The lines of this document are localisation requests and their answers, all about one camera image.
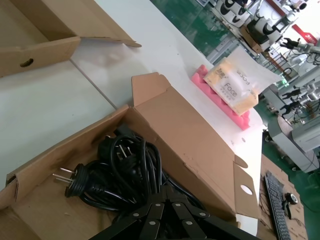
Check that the white robot head unit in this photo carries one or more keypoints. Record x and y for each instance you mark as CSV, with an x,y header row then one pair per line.
x,y
265,27
235,15

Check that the red banner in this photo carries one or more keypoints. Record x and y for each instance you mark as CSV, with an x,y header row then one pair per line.
x,y
307,35

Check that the tissue pack in plastic wrap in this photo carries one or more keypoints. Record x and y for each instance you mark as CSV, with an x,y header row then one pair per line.
x,y
225,87

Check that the background cardboard box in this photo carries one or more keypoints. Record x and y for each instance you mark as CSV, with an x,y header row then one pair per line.
x,y
250,37

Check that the black round webcam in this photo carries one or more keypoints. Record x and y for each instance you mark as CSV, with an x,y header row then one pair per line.
x,y
291,197

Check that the brown cardboard box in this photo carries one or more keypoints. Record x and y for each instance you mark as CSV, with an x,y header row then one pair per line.
x,y
195,140

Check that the cardboard box with torn corner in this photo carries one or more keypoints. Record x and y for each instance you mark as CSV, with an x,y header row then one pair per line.
x,y
25,52

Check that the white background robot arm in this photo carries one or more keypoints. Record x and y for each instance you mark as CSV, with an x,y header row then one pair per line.
x,y
305,47
307,92

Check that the translucent plastic bag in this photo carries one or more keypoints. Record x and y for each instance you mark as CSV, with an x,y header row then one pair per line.
x,y
260,72

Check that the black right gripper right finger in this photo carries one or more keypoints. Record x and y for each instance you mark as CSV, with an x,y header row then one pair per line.
x,y
190,222

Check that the pink foam tray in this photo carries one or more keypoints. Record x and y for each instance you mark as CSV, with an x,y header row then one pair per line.
x,y
200,75

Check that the white machine base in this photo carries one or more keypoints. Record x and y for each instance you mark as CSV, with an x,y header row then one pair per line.
x,y
295,145

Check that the black computer keyboard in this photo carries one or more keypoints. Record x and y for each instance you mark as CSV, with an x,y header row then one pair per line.
x,y
276,207

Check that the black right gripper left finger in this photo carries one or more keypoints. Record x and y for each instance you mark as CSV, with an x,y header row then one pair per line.
x,y
152,220

